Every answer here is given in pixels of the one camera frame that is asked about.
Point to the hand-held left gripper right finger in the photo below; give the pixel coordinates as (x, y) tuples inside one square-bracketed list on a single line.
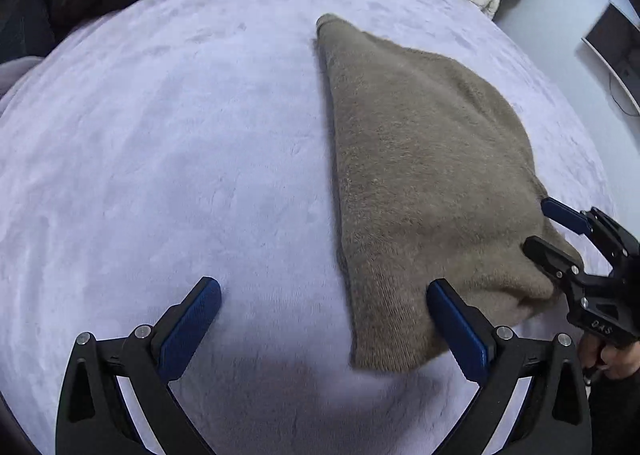
[(457, 330)]

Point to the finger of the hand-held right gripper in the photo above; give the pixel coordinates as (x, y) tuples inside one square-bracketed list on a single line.
[(550, 260), (565, 215)]

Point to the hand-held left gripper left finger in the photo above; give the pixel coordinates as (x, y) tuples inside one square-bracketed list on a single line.
[(192, 330)]

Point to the brown knit sweater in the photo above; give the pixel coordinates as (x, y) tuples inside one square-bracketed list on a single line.
[(410, 160)]

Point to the person's right hand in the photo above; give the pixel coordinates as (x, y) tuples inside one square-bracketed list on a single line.
[(617, 362)]

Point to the dark blue jeans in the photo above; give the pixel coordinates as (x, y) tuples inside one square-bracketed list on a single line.
[(25, 25)]

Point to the wall-mounted monitor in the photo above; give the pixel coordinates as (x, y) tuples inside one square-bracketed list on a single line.
[(617, 55)]

